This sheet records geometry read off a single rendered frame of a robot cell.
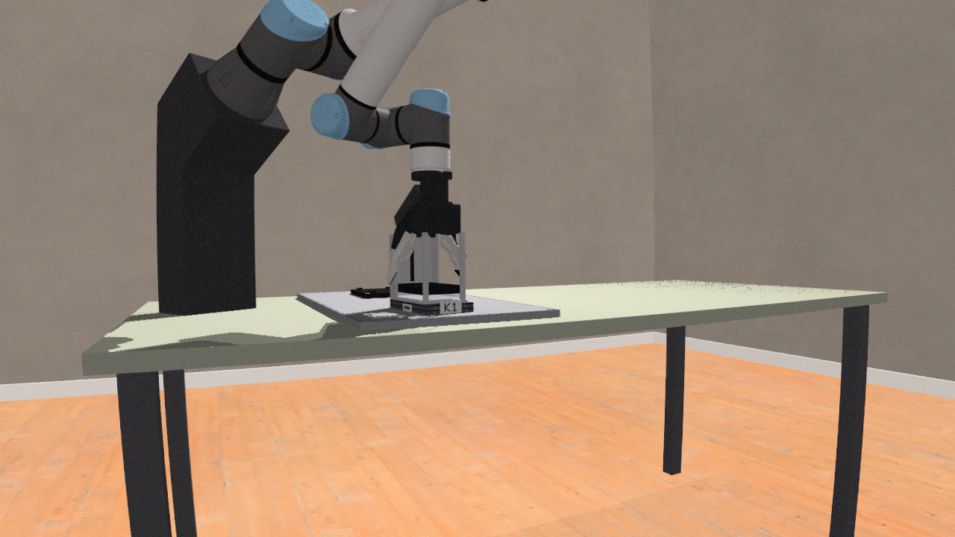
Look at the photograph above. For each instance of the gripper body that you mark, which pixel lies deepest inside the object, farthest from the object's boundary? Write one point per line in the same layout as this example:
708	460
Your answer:
442	218

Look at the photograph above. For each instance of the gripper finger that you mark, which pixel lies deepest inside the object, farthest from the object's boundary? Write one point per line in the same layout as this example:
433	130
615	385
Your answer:
453	250
401	246

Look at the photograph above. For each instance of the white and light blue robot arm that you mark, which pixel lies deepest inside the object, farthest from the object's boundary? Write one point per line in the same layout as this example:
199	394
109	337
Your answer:
352	48

